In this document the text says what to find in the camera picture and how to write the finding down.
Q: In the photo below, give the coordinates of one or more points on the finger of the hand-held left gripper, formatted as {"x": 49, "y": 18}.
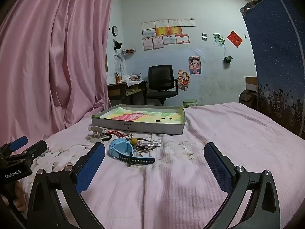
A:
{"x": 37, "y": 149}
{"x": 19, "y": 142}

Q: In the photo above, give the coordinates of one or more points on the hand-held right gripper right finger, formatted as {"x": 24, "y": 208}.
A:
{"x": 218, "y": 167}

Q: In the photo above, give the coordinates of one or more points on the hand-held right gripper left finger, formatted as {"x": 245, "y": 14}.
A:
{"x": 90, "y": 167}

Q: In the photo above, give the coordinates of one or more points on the beige hair claw clip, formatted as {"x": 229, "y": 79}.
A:
{"x": 96, "y": 134}

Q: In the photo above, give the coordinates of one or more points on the blue wrist watch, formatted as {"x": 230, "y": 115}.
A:
{"x": 119, "y": 146}

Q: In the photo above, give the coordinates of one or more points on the shallow box with colourful drawing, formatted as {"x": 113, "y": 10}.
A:
{"x": 133, "y": 119}

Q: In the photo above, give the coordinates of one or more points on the person's left hand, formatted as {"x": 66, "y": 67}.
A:
{"x": 18, "y": 192}

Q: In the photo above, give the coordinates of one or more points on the pink bed sheet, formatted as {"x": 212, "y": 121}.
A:
{"x": 238, "y": 133}

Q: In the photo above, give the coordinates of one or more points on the green plastic stool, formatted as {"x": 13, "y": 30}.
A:
{"x": 190, "y": 103}

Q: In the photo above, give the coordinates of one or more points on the dark bag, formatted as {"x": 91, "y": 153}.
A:
{"x": 247, "y": 100}

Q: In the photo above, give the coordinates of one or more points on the wooden desk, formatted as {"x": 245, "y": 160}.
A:
{"x": 116, "y": 90}

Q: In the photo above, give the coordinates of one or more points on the cardboard box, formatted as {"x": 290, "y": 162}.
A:
{"x": 250, "y": 84}

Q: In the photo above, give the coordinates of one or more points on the pink curtain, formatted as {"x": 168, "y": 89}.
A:
{"x": 54, "y": 59}

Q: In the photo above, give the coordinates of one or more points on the orange box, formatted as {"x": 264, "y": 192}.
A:
{"x": 118, "y": 77}

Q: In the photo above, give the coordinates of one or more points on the cartoon family poster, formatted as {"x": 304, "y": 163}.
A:
{"x": 184, "y": 80}

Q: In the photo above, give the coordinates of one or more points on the stack of books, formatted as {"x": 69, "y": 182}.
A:
{"x": 134, "y": 77}

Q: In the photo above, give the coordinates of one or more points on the cartoon character poster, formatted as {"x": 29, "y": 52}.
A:
{"x": 195, "y": 64}

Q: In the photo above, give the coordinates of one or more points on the black office chair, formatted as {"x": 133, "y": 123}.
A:
{"x": 160, "y": 77}

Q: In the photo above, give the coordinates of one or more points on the wooden framed board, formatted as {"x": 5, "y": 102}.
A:
{"x": 106, "y": 60}

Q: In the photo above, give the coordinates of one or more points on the green hanging basket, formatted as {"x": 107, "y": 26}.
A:
{"x": 227, "y": 60}

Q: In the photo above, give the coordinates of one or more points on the blue starry curtain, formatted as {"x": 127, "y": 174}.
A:
{"x": 276, "y": 59}

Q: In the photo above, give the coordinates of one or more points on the red paper square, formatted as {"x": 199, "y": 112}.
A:
{"x": 234, "y": 39}

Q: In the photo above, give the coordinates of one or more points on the black and white photo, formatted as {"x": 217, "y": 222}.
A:
{"x": 204, "y": 36}

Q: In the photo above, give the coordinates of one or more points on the white wall papers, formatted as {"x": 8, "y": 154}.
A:
{"x": 119, "y": 65}

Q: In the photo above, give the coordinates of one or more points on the green wall photo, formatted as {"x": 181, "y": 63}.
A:
{"x": 217, "y": 38}

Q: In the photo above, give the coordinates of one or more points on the round wall clock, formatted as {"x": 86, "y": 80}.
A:
{"x": 115, "y": 31}

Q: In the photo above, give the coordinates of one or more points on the group of wall certificates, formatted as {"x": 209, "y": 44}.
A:
{"x": 166, "y": 34}

